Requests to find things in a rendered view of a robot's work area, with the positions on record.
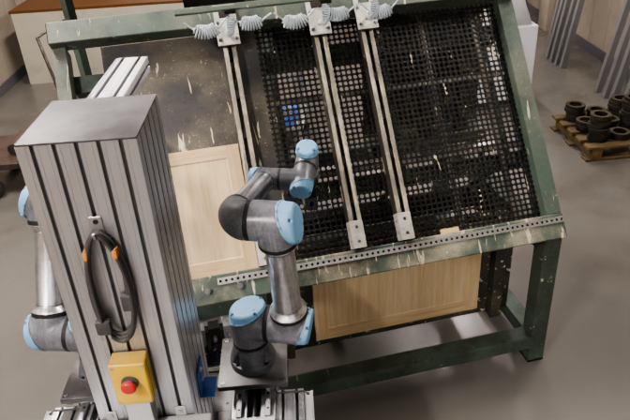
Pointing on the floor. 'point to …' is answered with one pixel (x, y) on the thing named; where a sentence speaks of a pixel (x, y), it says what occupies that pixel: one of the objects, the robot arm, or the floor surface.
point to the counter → (22, 20)
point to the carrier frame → (543, 286)
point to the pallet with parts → (596, 127)
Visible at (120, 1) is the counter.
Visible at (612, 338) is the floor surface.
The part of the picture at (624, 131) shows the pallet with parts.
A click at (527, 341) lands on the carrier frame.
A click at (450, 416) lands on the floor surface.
